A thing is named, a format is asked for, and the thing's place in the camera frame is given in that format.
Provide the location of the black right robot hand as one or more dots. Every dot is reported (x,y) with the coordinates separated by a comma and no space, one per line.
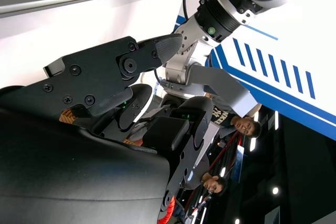
(78,169)

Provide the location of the silver industrial robot arm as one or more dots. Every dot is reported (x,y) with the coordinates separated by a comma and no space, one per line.
(225,11)

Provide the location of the dark-haired man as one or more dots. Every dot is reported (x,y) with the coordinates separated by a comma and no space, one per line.
(212,183)

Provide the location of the man with glasses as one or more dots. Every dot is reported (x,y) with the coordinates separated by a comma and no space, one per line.
(244,125)

